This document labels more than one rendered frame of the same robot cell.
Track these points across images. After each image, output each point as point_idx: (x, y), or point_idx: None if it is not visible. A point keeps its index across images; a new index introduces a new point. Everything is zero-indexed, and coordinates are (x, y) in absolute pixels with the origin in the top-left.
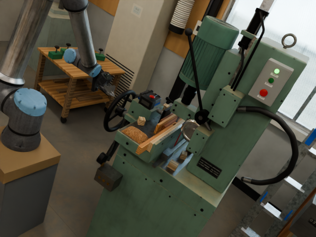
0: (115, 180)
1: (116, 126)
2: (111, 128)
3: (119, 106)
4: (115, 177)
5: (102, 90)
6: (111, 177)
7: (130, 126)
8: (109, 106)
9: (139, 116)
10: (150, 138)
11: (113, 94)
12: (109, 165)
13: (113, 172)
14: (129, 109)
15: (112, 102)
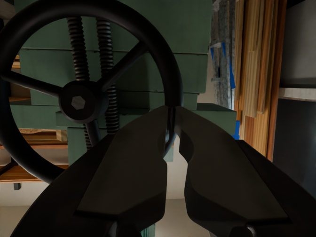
0: (10, 17)
1: (91, 16)
2: (52, 21)
3: (75, 122)
4: (13, 15)
5: (75, 162)
6: (3, 13)
7: (26, 132)
8: (1, 144)
9: (61, 141)
10: (46, 129)
11: (170, 123)
12: (7, 3)
13: (11, 11)
14: (67, 138)
15: (11, 156)
